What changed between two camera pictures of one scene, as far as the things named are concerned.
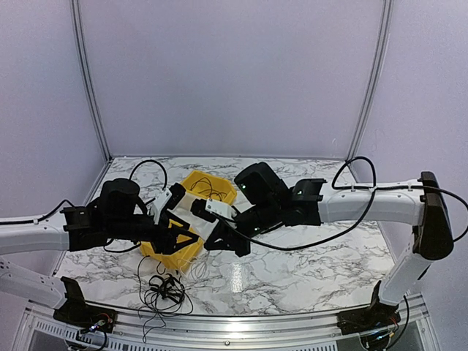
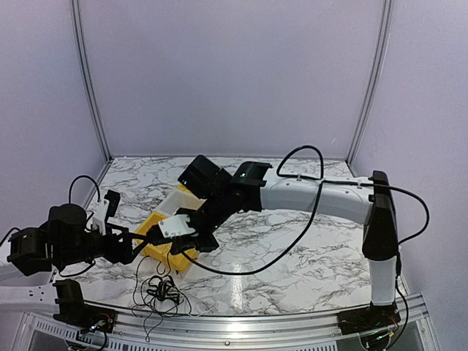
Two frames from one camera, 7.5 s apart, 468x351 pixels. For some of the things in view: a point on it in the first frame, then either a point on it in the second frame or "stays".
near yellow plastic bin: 181,257 stays
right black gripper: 233,242 to 183,243
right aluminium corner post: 372,85 stays
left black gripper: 167,246 to 125,255
